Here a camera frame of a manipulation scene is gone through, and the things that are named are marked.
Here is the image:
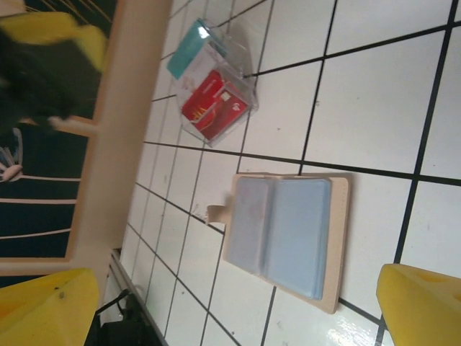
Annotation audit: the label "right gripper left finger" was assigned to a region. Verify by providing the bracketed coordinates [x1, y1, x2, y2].
[0, 267, 100, 346]

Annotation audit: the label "clear acrylic card box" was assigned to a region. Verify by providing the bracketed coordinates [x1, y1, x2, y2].
[166, 17, 260, 148]

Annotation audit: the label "red card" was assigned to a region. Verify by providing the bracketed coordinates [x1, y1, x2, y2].
[181, 70, 250, 141]

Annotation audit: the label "white card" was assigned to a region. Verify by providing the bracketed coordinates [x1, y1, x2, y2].
[172, 43, 224, 109]

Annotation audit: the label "wide aluminium base rail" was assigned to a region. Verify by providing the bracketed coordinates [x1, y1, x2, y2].
[107, 247, 169, 346]

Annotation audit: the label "beige card holder blue sleeves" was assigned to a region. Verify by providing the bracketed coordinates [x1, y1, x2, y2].
[207, 172, 354, 315]

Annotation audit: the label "teal card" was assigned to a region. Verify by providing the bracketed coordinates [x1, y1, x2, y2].
[166, 18, 228, 80]

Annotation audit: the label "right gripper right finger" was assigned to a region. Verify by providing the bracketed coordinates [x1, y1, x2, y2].
[376, 262, 461, 346]

